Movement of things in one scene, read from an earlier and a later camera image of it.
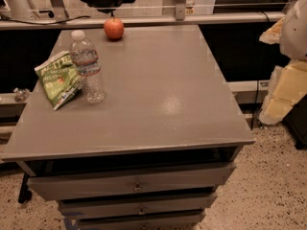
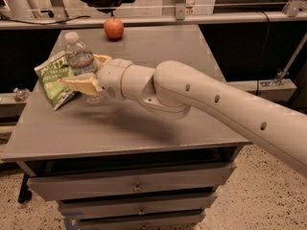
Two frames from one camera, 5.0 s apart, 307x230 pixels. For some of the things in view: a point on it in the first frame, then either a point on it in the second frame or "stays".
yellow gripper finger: x=272 y=35 -> x=110 y=75
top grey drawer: x=124 y=183 stays
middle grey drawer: x=100 y=206 stays
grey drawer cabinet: x=153 y=153 stays
